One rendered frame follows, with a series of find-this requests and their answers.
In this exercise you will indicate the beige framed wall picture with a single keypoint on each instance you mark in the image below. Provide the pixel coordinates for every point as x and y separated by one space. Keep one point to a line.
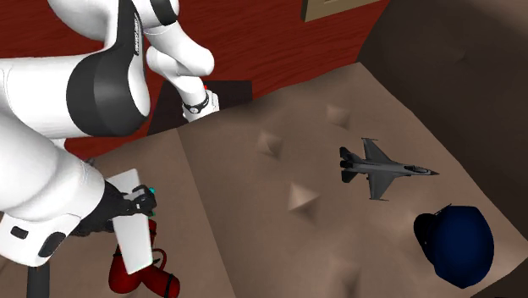
330 8

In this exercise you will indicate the white flat rectangular tablet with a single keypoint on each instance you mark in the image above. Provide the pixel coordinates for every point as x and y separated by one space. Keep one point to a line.
133 247

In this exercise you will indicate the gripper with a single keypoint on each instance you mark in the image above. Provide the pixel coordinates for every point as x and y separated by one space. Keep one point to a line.
105 204

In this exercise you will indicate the dark blue cap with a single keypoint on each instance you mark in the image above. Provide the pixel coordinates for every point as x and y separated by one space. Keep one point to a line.
458 247

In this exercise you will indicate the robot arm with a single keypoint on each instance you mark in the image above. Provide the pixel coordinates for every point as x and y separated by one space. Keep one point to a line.
37 173

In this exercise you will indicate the brown tufted sofa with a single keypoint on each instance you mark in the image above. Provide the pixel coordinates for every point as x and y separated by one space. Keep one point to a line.
247 185

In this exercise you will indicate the grey toy fighter jet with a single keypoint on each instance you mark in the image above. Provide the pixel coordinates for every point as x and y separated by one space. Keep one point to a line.
383 169

